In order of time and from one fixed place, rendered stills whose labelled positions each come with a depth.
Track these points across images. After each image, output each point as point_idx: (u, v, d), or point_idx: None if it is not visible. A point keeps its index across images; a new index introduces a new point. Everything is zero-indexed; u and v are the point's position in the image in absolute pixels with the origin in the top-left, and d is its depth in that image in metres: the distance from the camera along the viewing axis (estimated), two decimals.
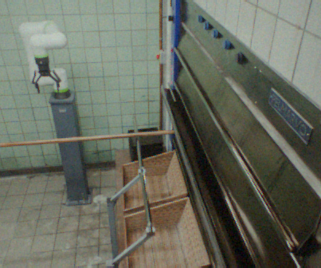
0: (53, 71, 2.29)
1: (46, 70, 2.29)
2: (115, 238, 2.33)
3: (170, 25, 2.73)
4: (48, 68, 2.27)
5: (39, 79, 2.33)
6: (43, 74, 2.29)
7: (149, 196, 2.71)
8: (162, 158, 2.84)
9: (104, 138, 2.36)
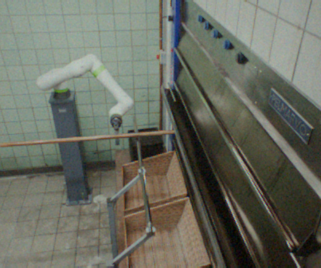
0: (114, 118, 2.47)
1: None
2: (115, 238, 2.33)
3: (170, 25, 2.73)
4: (113, 120, 2.50)
5: None
6: None
7: (149, 196, 2.71)
8: (162, 158, 2.84)
9: (104, 138, 2.36)
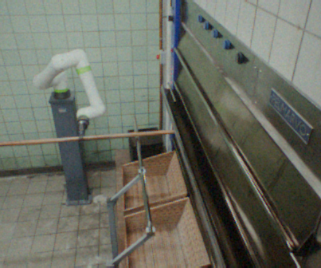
0: (80, 121, 2.42)
1: None
2: (115, 238, 2.33)
3: (170, 25, 2.73)
4: (79, 122, 2.47)
5: (83, 134, 2.42)
6: None
7: (149, 196, 2.71)
8: (162, 158, 2.84)
9: (70, 140, 2.32)
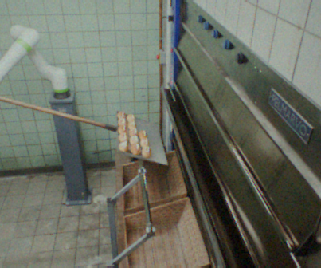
0: None
1: None
2: (115, 238, 2.33)
3: (170, 25, 2.73)
4: None
5: None
6: None
7: (149, 196, 2.71)
8: None
9: None
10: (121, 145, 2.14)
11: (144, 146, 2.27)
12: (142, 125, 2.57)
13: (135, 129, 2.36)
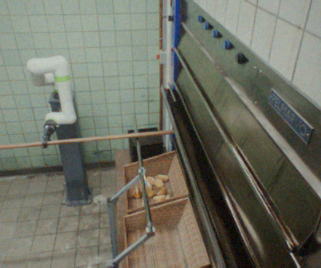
0: (45, 126, 2.41)
1: None
2: (115, 238, 2.33)
3: (170, 25, 2.73)
4: None
5: (48, 139, 2.40)
6: None
7: (151, 196, 2.71)
8: (163, 158, 2.84)
9: (33, 146, 2.31)
10: None
11: None
12: None
13: (164, 195, 2.70)
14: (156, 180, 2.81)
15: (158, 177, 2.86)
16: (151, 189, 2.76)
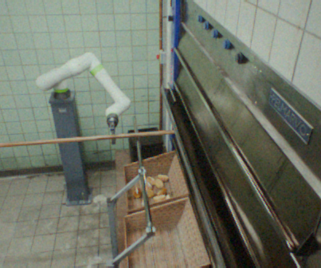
0: (110, 118, 2.46)
1: (111, 123, 2.49)
2: (115, 238, 2.33)
3: (170, 25, 2.73)
4: (109, 120, 2.49)
5: (113, 134, 2.46)
6: None
7: (151, 196, 2.71)
8: (163, 158, 2.84)
9: (102, 139, 2.35)
10: None
11: None
12: None
13: (164, 195, 2.70)
14: (156, 180, 2.81)
15: (158, 177, 2.86)
16: (151, 189, 2.76)
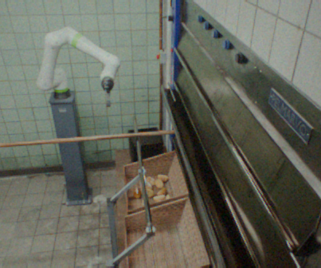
0: None
1: None
2: (115, 238, 2.33)
3: (170, 25, 2.73)
4: (104, 83, 2.39)
5: (108, 97, 2.37)
6: (105, 90, 2.38)
7: (151, 196, 2.71)
8: (163, 158, 2.84)
9: (102, 139, 2.35)
10: None
11: None
12: None
13: (164, 195, 2.70)
14: (156, 180, 2.81)
15: (158, 177, 2.86)
16: (151, 189, 2.76)
